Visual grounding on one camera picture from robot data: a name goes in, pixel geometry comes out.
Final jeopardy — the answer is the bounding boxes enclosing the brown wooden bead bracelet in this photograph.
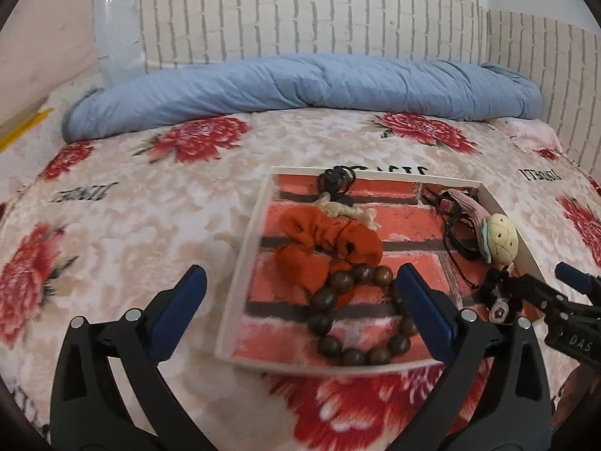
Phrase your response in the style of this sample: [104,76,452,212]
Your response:
[307,262,418,368]

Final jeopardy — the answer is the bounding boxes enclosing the orange fabric scrunchie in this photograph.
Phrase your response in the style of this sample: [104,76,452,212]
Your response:
[273,206,384,304]

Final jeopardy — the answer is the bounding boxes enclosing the beige wooden side panel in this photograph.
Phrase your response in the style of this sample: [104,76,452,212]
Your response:
[1,0,100,149]

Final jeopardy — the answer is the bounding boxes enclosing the rolled blue quilt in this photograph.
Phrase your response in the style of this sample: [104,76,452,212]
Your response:
[61,54,542,144]

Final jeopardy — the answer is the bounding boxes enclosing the white brick-pattern headboard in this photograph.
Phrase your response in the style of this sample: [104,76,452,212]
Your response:
[134,0,600,176]

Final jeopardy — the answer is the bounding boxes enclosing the right hand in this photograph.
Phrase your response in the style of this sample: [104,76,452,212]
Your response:
[552,365,597,428]

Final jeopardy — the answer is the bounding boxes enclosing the cream fabric scrunchie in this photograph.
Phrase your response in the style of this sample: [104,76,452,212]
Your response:
[313,192,381,231]

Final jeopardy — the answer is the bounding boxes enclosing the black scrunchie with charm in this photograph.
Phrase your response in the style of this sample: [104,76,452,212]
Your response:
[478,268,524,324]

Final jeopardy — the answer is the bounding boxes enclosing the brick-lined white tray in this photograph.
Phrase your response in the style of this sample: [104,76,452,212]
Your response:
[213,165,548,378]

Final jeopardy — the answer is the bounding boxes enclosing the floral red beige blanket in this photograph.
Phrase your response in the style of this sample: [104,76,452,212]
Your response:
[1,108,600,450]

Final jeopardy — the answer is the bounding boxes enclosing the black claw hair clip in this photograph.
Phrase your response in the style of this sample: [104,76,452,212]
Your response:
[316,165,356,201]

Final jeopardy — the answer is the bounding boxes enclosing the clear plastic wrapped roll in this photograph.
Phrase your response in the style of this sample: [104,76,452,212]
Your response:
[94,0,146,88]

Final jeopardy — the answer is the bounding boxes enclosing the pink pillow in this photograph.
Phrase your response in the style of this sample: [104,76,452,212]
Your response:
[488,117,562,153]

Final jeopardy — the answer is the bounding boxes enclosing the yellow pineapple plush hair clip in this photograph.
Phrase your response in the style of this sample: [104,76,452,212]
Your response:
[441,188,521,265]

